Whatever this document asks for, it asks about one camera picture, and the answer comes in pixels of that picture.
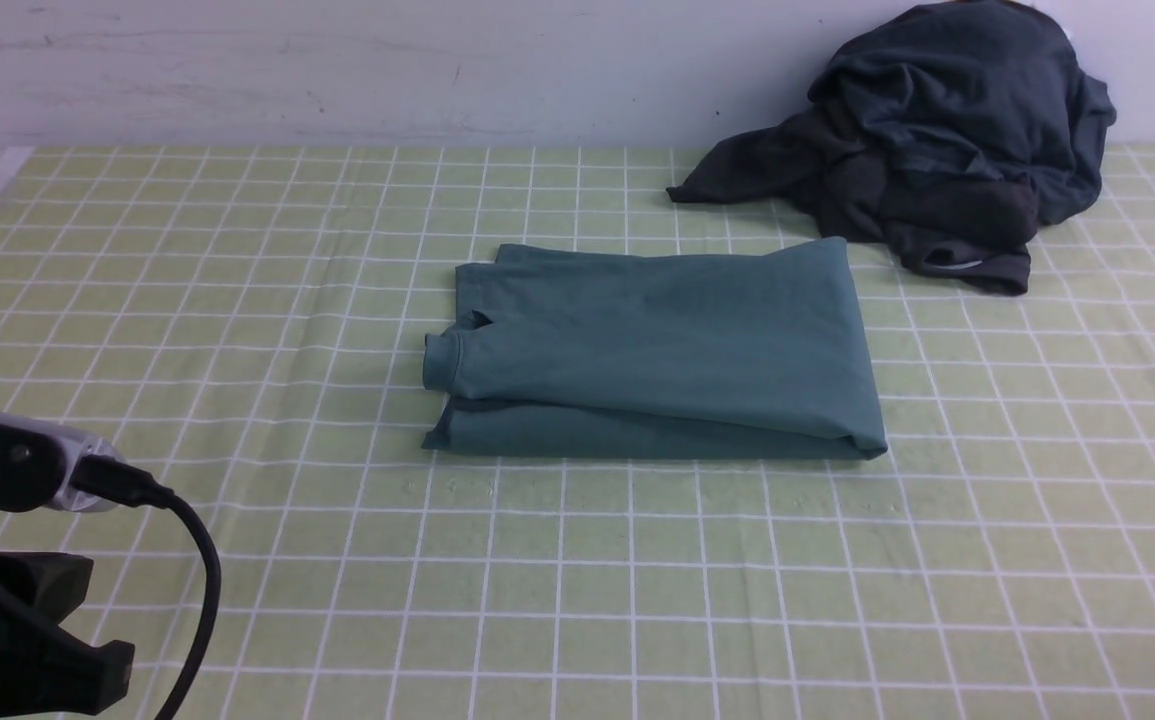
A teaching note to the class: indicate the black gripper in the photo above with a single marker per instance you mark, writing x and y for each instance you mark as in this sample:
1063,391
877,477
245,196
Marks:
43,668

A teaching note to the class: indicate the green long-sleeve top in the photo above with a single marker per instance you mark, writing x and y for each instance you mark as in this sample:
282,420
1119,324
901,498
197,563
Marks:
578,355

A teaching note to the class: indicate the dark grey crumpled garment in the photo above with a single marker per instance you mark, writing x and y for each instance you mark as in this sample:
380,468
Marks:
950,135

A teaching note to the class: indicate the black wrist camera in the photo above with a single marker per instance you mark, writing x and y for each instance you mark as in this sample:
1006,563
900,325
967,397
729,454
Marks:
38,460

